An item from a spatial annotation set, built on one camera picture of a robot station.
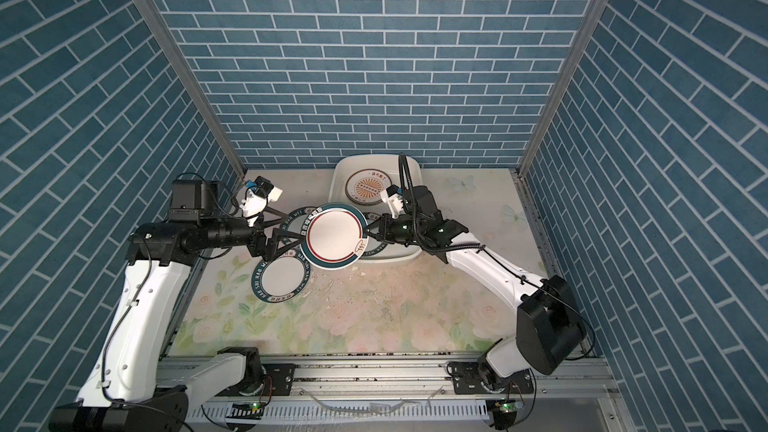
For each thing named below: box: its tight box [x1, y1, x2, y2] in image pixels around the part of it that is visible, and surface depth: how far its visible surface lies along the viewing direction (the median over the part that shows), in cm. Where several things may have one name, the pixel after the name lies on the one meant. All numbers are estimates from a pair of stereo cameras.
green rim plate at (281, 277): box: [251, 250, 311, 303], surface depth 91 cm
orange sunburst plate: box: [345, 168, 393, 206], surface depth 117 cm
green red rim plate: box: [300, 203, 369, 271], surface depth 77 cm
